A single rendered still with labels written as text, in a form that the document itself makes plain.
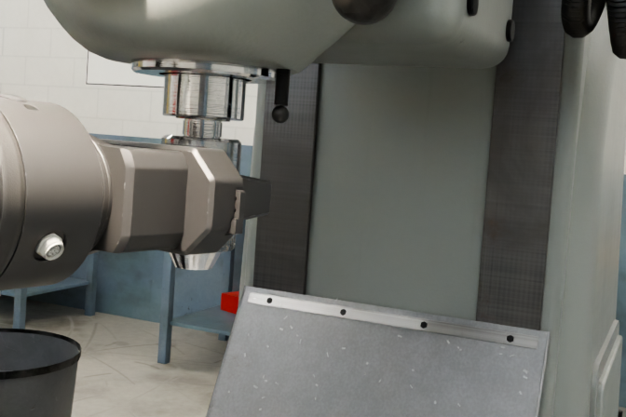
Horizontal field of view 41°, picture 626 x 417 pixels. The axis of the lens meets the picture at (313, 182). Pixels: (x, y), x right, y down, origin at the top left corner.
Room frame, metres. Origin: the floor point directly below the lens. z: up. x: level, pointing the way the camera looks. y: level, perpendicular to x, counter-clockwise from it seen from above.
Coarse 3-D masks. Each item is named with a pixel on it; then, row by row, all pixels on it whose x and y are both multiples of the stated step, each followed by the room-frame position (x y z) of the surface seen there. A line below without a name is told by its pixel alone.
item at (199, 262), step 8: (176, 256) 0.48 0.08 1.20; (184, 256) 0.48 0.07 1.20; (192, 256) 0.48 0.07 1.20; (200, 256) 0.48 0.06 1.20; (208, 256) 0.48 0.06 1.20; (216, 256) 0.49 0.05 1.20; (176, 264) 0.49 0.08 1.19; (184, 264) 0.48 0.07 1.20; (192, 264) 0.48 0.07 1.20; (200, 264) 0.48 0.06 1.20; (208, 264) 0.49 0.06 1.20
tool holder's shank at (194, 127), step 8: (184, 120) 0.49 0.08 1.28; (192, 120) 0.49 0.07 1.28; (200, 120) 0.49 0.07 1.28; (208, 120) 0.49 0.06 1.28; (216, 120) 0.48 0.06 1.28; (224, 120) 0.49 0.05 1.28; (184, 128) 0.49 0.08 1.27; (192, 128) 0.49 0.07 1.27; (200, 128) 0.48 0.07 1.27; (208, 128) 0.49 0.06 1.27; (216, 128) 0.49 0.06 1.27; (192, 136) 0.49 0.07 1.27; (200, 136) 0.49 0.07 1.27; (208, 136) 0.49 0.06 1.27; (216, 136) 0.49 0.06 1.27
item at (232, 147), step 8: (168, 136) 0.48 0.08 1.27; (176, 136) 0.48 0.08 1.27; (184, 136) 0.48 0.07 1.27; (176, 144) 0.48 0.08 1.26; (184, 144) 0.47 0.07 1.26; (192, 144) 0.47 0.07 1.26; (200, 144) 0.47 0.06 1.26; (208, 144) 0.47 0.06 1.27; (216, 144) 0.48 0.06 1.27; (224, 144) 0.48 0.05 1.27; (232, 144) 0.48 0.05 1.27; (240, 144) 0.49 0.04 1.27; (232, 152) 0.48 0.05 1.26; (240, 152) 0.49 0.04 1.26
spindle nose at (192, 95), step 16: (176, 80) 0.48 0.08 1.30; (192, 80) 0.47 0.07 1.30; (208, 80) 0.47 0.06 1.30; (224, 80) 0.48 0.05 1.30; (240, 80) 0.49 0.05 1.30; (176, 96) 0.48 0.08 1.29; (192, 96) 0.47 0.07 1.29; (208, 96) 0.47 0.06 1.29; (224, 96) 0.48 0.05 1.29; (240, 96) 0.49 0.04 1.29; (176, 112) 0.48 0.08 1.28; (192, 112) 0.47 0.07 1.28; (208, 112) 0.47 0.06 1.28; (224, 112) 0.48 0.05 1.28; (240, 112) 0.49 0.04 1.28
